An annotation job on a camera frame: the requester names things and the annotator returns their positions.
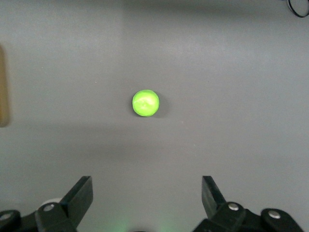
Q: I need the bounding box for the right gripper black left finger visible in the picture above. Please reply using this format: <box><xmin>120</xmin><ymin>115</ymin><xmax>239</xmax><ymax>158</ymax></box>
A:
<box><xmin>35</xmin><ymin>175</ymin><xmax>94</xmax><ymax>232</ymax></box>

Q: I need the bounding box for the dark grey table mat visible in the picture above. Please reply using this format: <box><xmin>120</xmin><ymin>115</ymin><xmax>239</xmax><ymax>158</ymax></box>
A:
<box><xmin>0</xmin><ymin>0</ymin><xmax>309</xmax><ymax>232</ymax></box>

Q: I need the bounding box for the loose thin black cable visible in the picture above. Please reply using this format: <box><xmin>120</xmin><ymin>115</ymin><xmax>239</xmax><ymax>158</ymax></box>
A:
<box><xmin>286</xmin><ymin>0</ymin><xmax>309</xmax><ymax>18</ymax></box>

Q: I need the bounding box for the green apple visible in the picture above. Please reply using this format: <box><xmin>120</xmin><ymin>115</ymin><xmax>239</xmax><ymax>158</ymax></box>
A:
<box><xmin>131</xmin><ymin>89</ymin><xmax>161</xmax><ymax>118</ymax></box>

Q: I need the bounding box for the yellow plastic tray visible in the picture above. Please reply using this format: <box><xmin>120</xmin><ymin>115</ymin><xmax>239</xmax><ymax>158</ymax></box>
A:
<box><xmin>0</xmin><ymin>44</ymin><xmax>12</xmax><ymax>128</ymax></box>

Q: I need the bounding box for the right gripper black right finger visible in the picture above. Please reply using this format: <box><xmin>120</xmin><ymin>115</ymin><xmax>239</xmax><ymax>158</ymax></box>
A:
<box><xmin>193</xmin><ymin>175</ymin><xmax>261</xmax><ymax>232</ymax></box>

